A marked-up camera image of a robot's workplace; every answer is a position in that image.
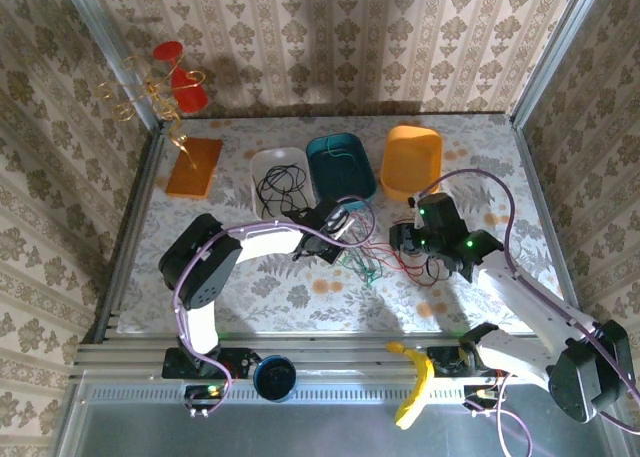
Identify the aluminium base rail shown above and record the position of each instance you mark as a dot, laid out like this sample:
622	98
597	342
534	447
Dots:
340	357

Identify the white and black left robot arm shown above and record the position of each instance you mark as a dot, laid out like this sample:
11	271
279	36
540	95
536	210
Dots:
200	322

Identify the round blue cup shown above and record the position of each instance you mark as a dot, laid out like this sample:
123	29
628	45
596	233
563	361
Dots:
274	379

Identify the aluminium side rail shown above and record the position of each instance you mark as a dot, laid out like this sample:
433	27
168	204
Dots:
114	302
534	177

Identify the yellow banana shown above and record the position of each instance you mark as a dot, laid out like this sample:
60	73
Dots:
424	377

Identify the orange plastic tray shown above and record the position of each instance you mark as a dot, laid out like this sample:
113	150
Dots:
412	162

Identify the grey metal sheet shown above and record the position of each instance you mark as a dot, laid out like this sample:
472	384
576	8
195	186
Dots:
300	427

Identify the aluminium frame post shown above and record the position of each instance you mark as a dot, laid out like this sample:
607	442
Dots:
556	52
100	29

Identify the red plastic goblet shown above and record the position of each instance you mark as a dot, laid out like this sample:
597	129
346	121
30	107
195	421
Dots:
187	94

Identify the white plastic tray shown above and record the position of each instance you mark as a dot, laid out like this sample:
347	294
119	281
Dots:
272	159

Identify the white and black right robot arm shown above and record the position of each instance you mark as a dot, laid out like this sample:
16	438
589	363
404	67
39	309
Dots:
525	297

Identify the flat orange box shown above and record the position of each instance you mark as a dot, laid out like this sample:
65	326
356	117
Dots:
194	169

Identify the teal plastic tray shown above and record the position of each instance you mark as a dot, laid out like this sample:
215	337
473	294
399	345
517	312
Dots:
350	172

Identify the floral tablecloth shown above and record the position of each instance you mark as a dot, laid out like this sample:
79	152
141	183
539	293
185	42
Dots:
280	297

